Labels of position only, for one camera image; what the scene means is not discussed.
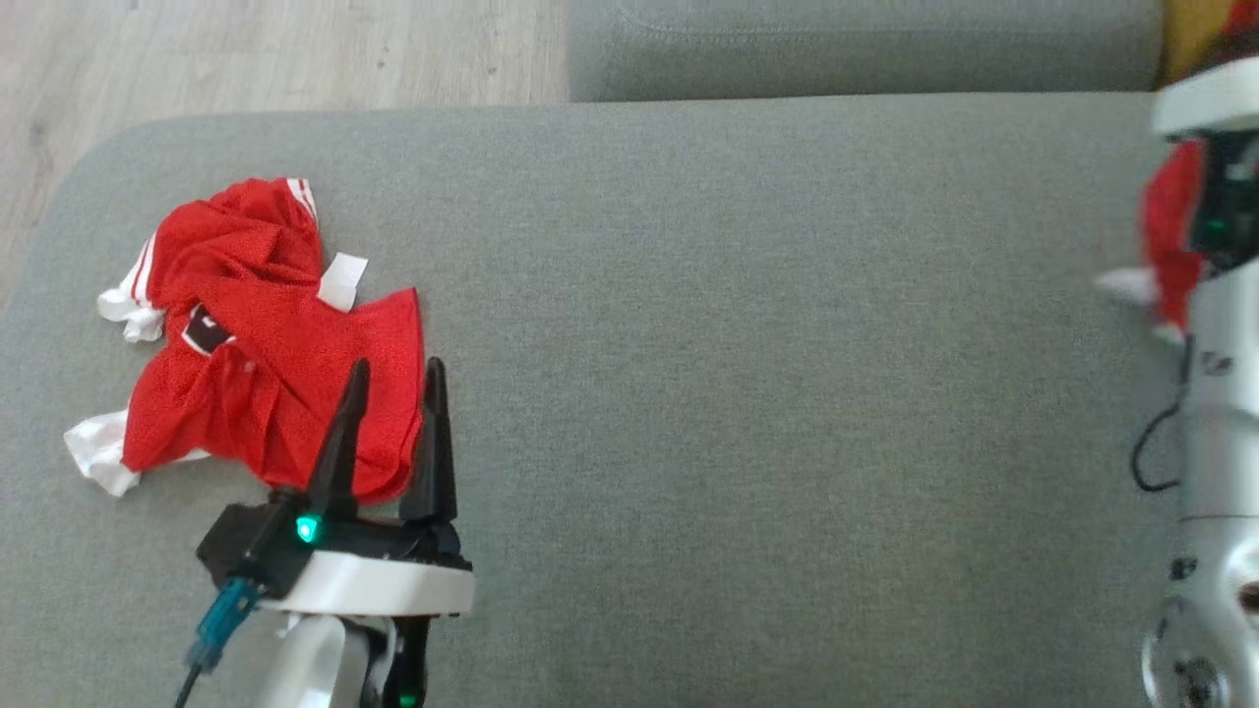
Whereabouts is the grey sofa back cushion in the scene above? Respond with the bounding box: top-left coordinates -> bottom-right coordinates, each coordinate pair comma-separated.
569,0 -> 1167,104

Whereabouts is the left teal plug black cable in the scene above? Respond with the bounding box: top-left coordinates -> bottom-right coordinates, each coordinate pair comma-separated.
175,578 -> 265,708

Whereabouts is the red Bulls 23 jersey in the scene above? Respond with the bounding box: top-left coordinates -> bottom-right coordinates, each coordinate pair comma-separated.
64,177 -> 426,504

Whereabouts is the wide grey sofa chaise seat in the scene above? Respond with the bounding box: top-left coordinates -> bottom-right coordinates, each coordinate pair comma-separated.
0,93 -> 1259,708

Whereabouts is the yellow sofa back cushion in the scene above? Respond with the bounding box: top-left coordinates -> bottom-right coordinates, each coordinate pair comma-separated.
1164,0 -> 1235,88

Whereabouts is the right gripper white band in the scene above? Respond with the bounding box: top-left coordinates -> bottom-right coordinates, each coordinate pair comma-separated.
1151,59 -> 1259,272

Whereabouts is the red shorts white waistband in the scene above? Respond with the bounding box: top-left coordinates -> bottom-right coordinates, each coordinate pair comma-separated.
1095,0 -> 1259,347

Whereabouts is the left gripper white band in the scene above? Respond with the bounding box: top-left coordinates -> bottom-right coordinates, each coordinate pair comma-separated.
261,359 -> 475,619

